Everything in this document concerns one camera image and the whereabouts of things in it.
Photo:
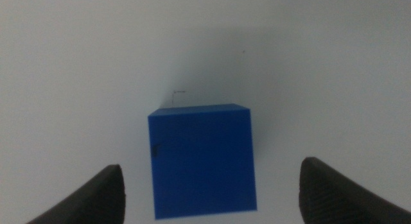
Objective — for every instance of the blue cube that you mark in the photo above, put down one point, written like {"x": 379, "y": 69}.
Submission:
{"x": 202, "y": 163}

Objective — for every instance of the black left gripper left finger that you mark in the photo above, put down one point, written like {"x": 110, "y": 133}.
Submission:
{"x": 96, "y": 198}

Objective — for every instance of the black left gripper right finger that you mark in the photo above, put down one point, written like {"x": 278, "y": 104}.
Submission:
{"x": 334, "y": 198}

